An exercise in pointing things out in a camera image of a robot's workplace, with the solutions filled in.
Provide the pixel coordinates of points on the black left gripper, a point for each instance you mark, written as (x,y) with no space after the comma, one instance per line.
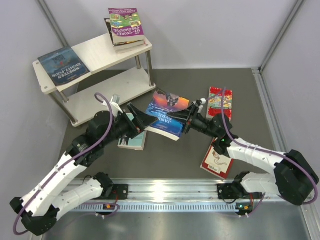
(142,121)

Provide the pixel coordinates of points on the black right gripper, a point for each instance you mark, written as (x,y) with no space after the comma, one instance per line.
(188,116)

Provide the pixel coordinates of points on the blue Jane Eyre book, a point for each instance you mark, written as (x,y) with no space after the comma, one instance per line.
(163,103)

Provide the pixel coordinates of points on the dark blue Nineteen Eighty-Four book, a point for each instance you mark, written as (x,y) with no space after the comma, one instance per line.
(63,66)

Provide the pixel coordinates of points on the purple storey treehouse book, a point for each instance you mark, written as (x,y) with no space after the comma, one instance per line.
(126,25)

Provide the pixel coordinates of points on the black treehouse book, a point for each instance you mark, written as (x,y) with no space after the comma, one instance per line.
(109,29)

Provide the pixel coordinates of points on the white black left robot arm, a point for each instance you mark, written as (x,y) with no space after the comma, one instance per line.
(42,207)

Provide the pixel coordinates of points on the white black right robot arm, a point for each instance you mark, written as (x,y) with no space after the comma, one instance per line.
(287,174)

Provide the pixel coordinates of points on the light teal paperback book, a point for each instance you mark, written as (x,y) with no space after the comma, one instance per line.
(137,143)

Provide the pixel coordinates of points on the red treehouse book on table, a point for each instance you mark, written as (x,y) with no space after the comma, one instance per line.
(214,105)

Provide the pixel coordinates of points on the white two-tier shelf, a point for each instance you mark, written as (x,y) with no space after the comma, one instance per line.
(98,54)

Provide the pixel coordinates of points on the red Edward Tulane book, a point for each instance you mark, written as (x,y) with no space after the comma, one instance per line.
(216,164)

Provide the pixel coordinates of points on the red storey treehouse book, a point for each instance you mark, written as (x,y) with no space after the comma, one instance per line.
(128,46)

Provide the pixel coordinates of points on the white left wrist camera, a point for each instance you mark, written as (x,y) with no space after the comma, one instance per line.
(114,102)

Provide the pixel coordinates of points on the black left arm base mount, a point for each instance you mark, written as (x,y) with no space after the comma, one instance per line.
(118,192)

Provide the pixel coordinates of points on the aluminium front rail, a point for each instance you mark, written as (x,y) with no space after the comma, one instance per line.
(172,196)

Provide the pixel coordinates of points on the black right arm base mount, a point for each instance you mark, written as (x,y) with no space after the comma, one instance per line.
(228,192)

